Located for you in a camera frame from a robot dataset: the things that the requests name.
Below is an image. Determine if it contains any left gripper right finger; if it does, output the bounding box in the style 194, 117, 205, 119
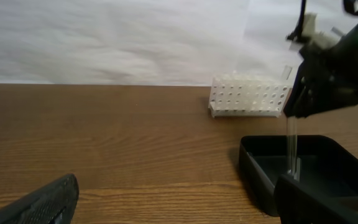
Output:
273, 174, 358, 224

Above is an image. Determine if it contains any black cable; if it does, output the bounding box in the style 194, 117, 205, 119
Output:
286, 0, 358, 42

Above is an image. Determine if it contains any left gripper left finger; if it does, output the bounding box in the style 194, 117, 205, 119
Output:
0, 173, 80, 224

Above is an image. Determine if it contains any black tray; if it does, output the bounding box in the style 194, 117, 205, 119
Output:
237, 134, 358, 217

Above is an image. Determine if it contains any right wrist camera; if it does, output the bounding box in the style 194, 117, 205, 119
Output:
302, 12, 339, 48

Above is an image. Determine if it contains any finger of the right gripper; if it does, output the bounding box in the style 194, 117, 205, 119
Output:
283, 62, 315, 118

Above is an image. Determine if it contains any white test tube rack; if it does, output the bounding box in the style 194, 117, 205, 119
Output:
208, 73, 293, 118

